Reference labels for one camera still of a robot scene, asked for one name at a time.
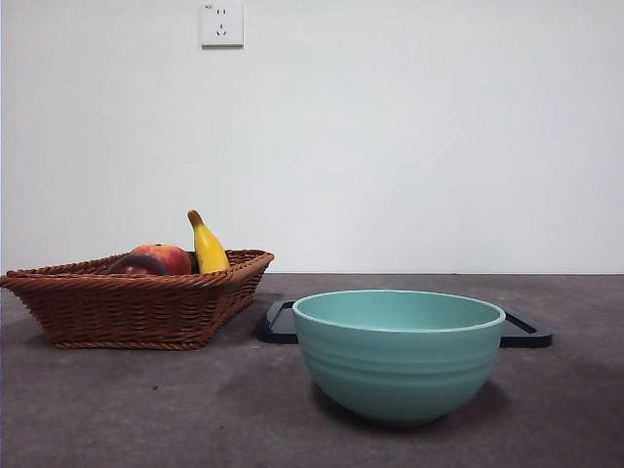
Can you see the white wall socket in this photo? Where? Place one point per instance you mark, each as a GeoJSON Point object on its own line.
{"type": "Point", "coordinates": [222, 24]}

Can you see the brown wicker basket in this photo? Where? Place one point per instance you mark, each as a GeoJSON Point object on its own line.
{"type": "Point", "coordinates": [127, 312]}

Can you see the red orange peach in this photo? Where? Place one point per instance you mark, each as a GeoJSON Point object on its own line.
{"type": "Point", "coordinates": [175, 258]}

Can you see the teal ribbed bowl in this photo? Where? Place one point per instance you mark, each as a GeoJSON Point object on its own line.
{"type": "Point", "coordinates": [400, 375]}

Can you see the black rectangular tray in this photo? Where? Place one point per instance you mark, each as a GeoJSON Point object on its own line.
{"type": "Point", "coordinates": [278, 324]}

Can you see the dark purple plum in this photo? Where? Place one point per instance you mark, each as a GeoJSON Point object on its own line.
{"type": "Point", "coordinates": [136, 265]}

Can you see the yellow banana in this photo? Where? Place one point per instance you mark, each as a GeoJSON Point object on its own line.
{"type": "Point", "coordinates": [208, 251]}

